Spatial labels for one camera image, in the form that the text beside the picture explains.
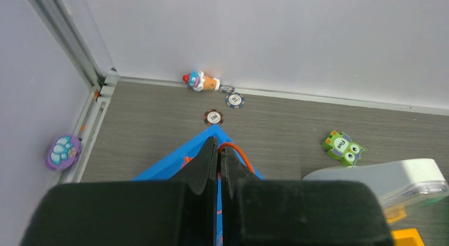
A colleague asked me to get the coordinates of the poker chip near bin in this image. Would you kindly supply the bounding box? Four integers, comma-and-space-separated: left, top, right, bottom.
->
203, 109, 224, 126

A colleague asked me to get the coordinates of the poker chip by wall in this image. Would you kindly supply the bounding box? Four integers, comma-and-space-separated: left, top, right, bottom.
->
219, 85, 235, 93

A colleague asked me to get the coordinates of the blue plastic bin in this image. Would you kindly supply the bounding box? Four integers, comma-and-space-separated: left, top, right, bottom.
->
132, 123, 264, 246

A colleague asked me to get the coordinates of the orange plastic bin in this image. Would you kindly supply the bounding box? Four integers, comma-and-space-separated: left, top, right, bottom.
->
384, 207, 424, 246

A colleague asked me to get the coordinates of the purple lotus toy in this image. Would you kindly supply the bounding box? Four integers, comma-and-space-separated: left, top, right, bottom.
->
46, 134, 83, 171

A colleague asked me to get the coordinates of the poker chip near clown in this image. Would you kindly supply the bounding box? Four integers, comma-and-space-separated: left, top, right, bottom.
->
225, 92, 245, 108

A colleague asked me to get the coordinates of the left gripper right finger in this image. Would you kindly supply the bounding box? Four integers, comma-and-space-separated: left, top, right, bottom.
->
220, 145, 394, 245

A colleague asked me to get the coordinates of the clown figurine toy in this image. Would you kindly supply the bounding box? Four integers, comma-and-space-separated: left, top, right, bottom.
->
182, 71, 220, 92

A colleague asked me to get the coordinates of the white metronome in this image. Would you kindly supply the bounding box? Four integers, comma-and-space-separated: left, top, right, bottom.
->
303, 158, 448, 209

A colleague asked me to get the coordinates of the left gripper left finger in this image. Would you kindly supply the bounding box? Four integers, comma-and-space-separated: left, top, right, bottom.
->
21, 137, 218, 245

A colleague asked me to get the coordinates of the green owl toy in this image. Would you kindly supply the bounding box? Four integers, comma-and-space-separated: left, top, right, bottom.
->
322, 130, 366, 166

